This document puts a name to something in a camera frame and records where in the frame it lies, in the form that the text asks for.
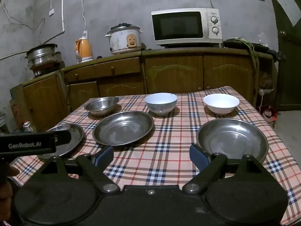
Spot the person's left hand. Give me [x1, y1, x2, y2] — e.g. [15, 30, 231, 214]
[0, 162, 21, 224]

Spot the patterned white porcelain bowl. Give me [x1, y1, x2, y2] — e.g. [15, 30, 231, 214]
[144, 93, 178, 116]

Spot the small steel bowl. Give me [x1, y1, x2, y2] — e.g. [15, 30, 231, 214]
[84, 96, 120, 116]

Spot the dark green door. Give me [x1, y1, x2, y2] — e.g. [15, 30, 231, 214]
[268, 0, 301, 111]

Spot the plain white bowl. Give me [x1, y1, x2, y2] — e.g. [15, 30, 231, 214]
[203, 93, 240, 115]

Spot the steel steamer pot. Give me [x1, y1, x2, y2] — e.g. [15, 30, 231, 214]
[25, 44, 62, 70]

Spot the green rope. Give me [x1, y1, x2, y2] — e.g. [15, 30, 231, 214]
[242, 40, 260, 83]

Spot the small steel plate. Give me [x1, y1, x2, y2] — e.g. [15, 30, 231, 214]
[38, 123, 84, 159]

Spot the red plastic bag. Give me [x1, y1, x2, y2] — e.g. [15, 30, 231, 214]
[259, 105, 278, 128]

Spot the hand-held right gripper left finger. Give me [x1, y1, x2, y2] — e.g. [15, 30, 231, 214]
[40, 145, 121, 194]

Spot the orange electric kettle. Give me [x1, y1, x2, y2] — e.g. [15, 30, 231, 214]
[75, 36, 95, 64]

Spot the gas stove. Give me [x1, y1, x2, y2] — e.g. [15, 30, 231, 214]
[30, 62, 65, 77]

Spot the brown wooden cabinet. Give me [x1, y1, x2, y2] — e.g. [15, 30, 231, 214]
[9, 48, 274, 132]

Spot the white kettle power cable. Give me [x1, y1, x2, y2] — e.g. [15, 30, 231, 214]
[81, 0, 88, 38]

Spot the dark flat tray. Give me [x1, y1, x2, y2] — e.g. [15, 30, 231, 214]
[223, 38, 270, 53]

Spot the white paper sheet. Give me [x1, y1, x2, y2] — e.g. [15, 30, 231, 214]
[275, 0, 301, 27]

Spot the plaid tablecloth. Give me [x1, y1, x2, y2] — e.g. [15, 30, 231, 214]
[9, 86, 301, 226]

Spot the white wall conduit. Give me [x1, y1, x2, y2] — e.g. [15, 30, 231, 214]
[0, 0, 66, 61]

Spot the large steel plate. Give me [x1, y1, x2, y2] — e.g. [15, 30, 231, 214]
[197, 118, 269, 165]
[92, 111, 154, 146]

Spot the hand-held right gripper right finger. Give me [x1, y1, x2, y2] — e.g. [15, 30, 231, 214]
[182, 144, 269, 194]

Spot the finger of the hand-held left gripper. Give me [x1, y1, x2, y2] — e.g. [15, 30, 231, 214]
[55, 130, 72, 147]

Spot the clear oil bottle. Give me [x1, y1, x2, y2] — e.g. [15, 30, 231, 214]
[22, 121, 37, 133]

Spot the white microwave oven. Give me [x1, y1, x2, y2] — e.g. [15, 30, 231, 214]
[151, 8, 223, 48]

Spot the white rice cooker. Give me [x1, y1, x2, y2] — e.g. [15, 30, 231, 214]
[105, 23, 143, 55]

